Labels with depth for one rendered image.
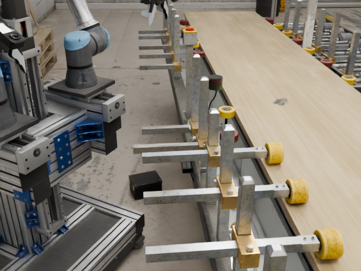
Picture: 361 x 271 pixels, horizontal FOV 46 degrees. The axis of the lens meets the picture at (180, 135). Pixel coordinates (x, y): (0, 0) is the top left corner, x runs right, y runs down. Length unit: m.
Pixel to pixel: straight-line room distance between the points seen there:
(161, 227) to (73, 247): 0.64
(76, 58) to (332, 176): 1.18
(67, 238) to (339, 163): 1.44
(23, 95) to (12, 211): 0.62
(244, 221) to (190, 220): 1.63
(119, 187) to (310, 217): 1.93
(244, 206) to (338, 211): 0.42
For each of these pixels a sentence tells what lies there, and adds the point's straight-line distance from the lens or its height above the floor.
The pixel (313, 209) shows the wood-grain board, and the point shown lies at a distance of 1.43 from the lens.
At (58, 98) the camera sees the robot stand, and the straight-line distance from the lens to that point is 2.09.
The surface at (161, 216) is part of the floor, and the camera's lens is 2.80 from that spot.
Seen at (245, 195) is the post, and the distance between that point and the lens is 1.10.
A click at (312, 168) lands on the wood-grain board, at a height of 0.90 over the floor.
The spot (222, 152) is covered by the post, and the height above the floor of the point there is 1.08.
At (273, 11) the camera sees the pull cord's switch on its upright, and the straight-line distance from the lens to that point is 4.46.
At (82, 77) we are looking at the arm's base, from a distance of 1.97.
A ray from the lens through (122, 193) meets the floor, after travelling 3.03.
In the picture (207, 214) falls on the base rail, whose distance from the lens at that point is 1.67.
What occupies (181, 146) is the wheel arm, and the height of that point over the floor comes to 0.86.
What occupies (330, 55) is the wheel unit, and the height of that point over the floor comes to 0.87.
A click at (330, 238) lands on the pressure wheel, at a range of 1.21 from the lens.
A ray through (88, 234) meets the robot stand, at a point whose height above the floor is 0.21.
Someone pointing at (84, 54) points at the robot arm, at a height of 1.19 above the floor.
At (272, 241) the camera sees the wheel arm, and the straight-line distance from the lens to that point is 1.18.
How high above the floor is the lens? 1.73
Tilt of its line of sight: 27 degrees down
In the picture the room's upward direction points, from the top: straight up
